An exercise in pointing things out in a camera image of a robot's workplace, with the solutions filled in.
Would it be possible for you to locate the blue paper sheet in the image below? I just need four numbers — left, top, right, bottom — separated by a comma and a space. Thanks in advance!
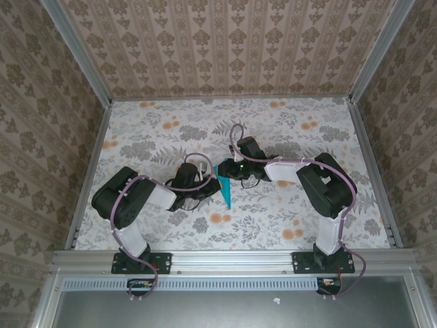
214, 165, 233, 209

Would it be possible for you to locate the grey metal sheet panel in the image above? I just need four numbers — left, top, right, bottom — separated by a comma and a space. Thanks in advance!
51, 275, 423, 328

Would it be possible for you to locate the floral patterned table cover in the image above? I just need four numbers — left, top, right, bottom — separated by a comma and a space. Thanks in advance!
73, 97, 392, 251

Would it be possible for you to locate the aluminium cross rail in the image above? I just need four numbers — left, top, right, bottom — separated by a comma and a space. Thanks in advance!
51, 248, 416, 275

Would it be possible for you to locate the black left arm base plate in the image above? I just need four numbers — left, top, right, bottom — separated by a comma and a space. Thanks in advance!
111, 251, 172, 275

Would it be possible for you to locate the grey slotted cable duct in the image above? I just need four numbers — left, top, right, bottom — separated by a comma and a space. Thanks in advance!
63, 277, 320, 292

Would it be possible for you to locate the aluminium side rail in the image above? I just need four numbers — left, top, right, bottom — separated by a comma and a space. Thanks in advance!
347, 97, 404, 249
64, 100, 113, 250

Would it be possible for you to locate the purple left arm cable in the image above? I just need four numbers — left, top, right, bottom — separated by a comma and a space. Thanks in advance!
111, 152, 219, 301

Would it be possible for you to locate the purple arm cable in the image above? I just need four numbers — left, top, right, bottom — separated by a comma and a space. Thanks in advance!
111, 152, 219, 301
229, 122, 368, 301

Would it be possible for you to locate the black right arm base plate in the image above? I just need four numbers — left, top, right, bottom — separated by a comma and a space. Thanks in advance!
292, 251, 356, 274

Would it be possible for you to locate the small wired electronics board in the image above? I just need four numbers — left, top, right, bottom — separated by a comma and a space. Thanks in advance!
316, 277, 343, 295
126, 277, 156, 297

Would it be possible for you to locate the aluminium corner post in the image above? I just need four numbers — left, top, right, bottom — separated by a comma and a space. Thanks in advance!
348, 0, 417, 103
40, 0, 113, 105

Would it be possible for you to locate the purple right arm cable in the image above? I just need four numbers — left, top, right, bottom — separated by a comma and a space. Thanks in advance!
229, 122, 368, 301

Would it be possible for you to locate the aluminium lower frame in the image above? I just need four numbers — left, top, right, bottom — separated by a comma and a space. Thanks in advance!
30, 268, 433, 328

